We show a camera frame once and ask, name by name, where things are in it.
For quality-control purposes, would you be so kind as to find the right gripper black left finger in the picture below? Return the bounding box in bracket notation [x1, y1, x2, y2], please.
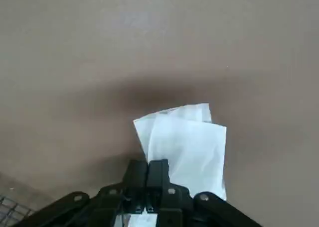
[14, 159, 150, 227]

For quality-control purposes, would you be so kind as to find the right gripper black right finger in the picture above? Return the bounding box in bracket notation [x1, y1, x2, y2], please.
[147, 159, 262, 227]

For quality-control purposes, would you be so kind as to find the white tissue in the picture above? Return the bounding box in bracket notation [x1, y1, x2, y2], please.
[133, 103, 228, 203]

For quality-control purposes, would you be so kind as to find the black wire rack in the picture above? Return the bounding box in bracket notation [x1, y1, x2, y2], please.
[0, 194, 35, 223]

